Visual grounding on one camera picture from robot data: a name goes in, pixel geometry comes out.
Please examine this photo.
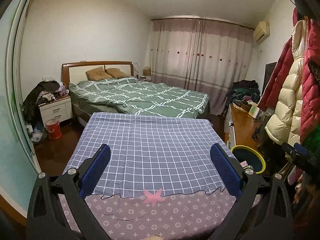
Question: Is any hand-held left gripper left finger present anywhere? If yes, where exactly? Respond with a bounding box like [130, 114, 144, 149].
[26, 144, 112, 240]

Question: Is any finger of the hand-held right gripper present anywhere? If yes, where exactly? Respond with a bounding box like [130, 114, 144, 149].
[293, 142, 320, 173]
[282, 142, 304, 170]

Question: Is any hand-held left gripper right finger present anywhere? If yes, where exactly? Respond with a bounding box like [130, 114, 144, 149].
[209, 143, 293, 240]

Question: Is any yellow rim trash bin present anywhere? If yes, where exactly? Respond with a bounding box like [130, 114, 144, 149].
[230, 145, 265, 175]

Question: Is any wooden desk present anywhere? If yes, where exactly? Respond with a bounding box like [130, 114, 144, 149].
[224, 103, 263, 150]

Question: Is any cream puffer jacket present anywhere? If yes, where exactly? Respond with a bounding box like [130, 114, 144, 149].
[264, 20, 309, 145]

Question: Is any green desk calendar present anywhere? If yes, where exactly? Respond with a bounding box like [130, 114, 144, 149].
[248, 102, 262, 118]

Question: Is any red plastic bucket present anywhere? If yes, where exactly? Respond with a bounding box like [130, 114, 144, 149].
[45, 119, 62, 140]

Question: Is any red dotted puffer jacket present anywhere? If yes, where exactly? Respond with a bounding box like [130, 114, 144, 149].
[299, 19, 320, 143]

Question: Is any checked purple tablecloth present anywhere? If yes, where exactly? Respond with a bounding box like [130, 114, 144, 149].
[56, 112, 263, 240]

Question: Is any clear plastic bag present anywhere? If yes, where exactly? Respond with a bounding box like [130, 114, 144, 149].
[29, 126, 48, 144]

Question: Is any white wooden nightstand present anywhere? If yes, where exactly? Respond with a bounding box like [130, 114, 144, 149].
[39, 95, 73, 128]

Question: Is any dark red jacket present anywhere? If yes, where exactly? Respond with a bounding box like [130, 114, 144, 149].
[257, 36, 294, 112]

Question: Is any black television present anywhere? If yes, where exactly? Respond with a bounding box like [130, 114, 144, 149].
[262, 61, 277, 98]

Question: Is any pile of dark clothes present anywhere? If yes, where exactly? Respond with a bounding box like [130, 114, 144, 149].
[226, 80, 260, 105]

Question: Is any green checked duvet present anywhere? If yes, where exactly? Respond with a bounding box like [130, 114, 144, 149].
[69, 77, 210, 118]

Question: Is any pile of small clothes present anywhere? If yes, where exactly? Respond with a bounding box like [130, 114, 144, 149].
[41, 85, 70, 103]

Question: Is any brown pillow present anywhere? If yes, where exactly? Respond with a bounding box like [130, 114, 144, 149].
[85, 67, 113, 81]
[106, 68, 128, 78]

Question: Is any wooden bed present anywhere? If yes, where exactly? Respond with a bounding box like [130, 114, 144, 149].
[62, 61, 210, 123]

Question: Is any glass wardrobe sliding door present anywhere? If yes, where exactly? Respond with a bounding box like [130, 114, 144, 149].
[0, 0, 42, 215]

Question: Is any pink beige curtain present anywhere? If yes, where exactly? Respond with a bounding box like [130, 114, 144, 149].
[150, 17, 255, 95]

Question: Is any beige air conditioner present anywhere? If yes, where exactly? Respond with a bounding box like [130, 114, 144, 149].
[253, 21, 270, 43]

